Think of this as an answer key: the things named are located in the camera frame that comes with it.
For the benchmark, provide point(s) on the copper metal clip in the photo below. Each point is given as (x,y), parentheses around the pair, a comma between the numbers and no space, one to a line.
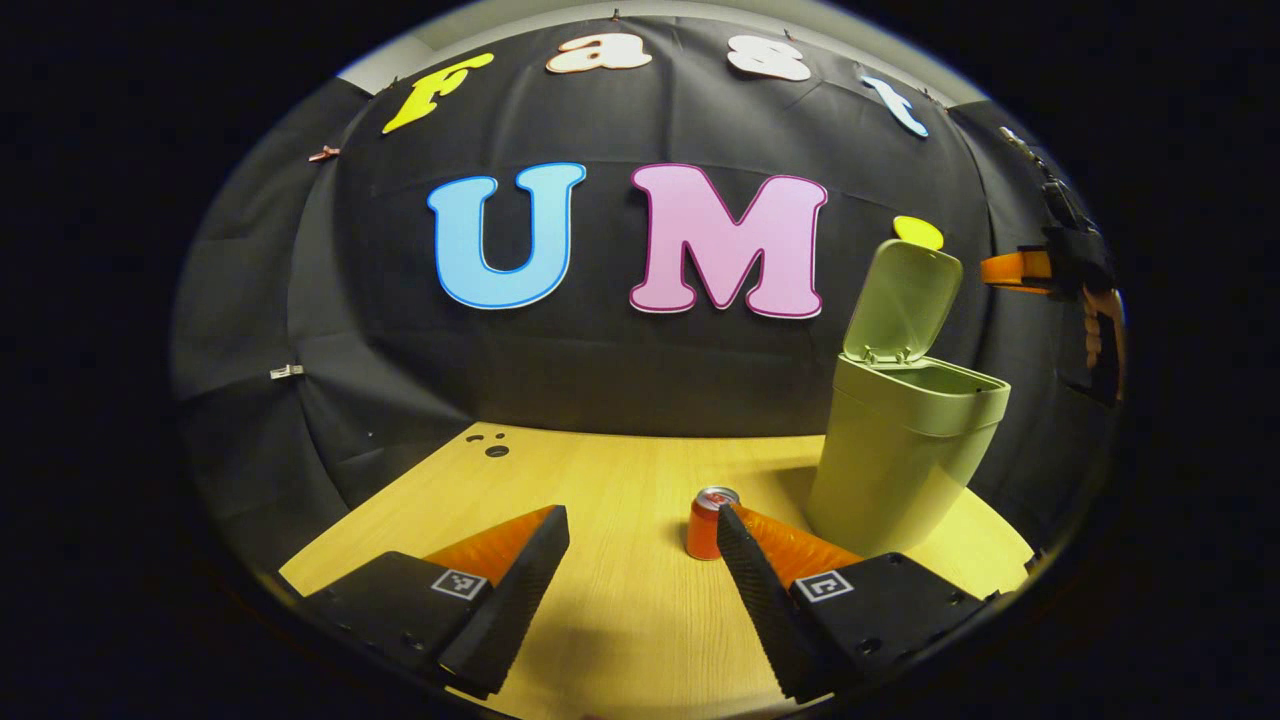
(324,153)

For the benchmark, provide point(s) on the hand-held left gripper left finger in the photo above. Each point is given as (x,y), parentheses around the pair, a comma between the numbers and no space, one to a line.
(530,570)

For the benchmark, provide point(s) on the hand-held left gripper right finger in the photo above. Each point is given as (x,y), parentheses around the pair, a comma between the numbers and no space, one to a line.
(755,580)

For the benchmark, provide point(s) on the black backdrop cloth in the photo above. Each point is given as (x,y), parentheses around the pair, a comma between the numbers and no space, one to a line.
(640,370)

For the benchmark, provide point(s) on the orange pop can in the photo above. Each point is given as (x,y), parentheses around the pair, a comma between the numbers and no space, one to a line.
(702,530)

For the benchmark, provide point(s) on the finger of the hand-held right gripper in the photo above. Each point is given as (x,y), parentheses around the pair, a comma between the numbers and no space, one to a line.
(1015,268)

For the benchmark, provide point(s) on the green desktop garbage bin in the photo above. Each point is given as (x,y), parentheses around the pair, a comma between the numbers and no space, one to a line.
(890,470)

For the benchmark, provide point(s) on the white metal clip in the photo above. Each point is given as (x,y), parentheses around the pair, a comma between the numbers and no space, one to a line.
(286,372)

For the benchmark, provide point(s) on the wooden desktop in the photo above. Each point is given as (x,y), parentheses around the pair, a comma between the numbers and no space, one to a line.
(620,620)

